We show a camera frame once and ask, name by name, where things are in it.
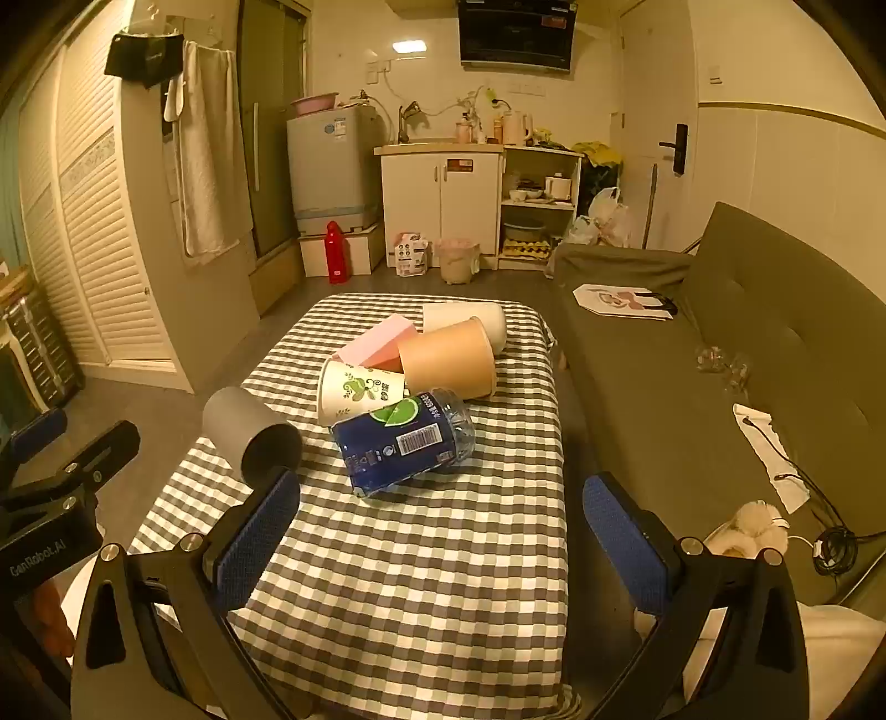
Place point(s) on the egg tray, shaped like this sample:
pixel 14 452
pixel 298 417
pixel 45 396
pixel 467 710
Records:
pixel 526 248

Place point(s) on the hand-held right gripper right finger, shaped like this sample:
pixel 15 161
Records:
pixel 623 547

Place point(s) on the white door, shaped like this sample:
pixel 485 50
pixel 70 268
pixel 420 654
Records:
pixel 650 83

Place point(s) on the white cloth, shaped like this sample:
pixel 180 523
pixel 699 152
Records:
pixel 837 658

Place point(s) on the metal faucet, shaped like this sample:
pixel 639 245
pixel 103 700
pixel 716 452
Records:
pixel 408 114

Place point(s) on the fluffy white slipper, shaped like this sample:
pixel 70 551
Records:
pixel 751 523

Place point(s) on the white printed paper cup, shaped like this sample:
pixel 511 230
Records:
pixel 353 391

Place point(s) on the yellow cloth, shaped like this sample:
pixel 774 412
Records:
pixel 595 152

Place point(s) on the white hanging towel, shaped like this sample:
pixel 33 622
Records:
pixel 211 152

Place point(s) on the tan paper cup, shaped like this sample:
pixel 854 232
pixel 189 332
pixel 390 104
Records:
pixel 443 356

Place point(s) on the white louvered wardrobe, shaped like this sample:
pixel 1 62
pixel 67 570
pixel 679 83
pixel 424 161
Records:
pixel 104 242

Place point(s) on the red bottle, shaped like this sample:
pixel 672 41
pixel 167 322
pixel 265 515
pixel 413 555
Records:
pixel 336 253

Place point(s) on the ribbed suitcase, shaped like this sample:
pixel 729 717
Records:
pixel 41 346

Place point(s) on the pink trash bin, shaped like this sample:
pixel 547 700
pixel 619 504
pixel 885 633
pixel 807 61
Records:
pixel 457 259

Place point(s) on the grey checkered tablecloth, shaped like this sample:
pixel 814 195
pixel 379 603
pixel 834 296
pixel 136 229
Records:
pixel 415 588

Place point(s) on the pink box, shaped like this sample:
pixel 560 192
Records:
pixel 377 339

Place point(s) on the pink basin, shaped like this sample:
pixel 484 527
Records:
pixel 315 104

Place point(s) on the grey cup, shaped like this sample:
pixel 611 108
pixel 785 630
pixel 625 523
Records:
pixel 235 422

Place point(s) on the white printed tote bag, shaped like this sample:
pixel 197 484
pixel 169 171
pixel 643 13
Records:
pixel 623 301

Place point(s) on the green basin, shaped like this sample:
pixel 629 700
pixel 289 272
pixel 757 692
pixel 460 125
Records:
pixel 524 230

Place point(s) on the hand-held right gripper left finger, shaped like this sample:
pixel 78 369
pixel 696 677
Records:
pixel 259 533

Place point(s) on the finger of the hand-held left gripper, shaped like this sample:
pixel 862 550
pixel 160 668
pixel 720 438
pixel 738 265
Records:
pixel 104 446
pixel 38 430

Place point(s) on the plain white cup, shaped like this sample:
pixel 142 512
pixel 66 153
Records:
pixel 477 320

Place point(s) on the broom stick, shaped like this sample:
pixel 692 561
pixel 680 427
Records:
pixel 649 208

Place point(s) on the white sink cabinet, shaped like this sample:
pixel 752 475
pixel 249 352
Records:
pixel 443 201

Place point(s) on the blue label plastic bottle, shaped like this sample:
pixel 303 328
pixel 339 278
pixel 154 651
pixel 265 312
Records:
pixel 387 443

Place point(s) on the white paper sheet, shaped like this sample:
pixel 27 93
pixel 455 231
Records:
pixel 761 443

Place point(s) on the cream electric kettle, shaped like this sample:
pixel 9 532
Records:
pixel 516 128

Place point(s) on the white washer platform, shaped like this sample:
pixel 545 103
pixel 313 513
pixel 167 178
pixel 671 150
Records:
pixel 363 249

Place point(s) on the white rice cooker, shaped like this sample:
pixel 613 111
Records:
pixel 557 188

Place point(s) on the white washing machine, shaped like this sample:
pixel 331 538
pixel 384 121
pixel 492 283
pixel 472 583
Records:
pixel 332 166

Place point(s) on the white open shelf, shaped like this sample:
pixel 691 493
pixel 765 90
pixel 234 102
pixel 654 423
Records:
pixel 574 180

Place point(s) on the black hanging bag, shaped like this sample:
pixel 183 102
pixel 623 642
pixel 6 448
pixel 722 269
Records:
pixel 142 59

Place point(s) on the white printed floor bag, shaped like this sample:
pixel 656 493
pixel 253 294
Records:
pixel 410 255

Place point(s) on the person's left hand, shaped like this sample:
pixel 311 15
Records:
pixel 52 623

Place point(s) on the white plastic bag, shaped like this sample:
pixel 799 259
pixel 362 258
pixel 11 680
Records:
pixel 612 218
pixel 581 230

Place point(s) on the green sofa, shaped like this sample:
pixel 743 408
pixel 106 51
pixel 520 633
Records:
pixel 657 388

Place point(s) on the clear glass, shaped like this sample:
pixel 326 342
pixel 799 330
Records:
pixel 737 374
pixel 707 358

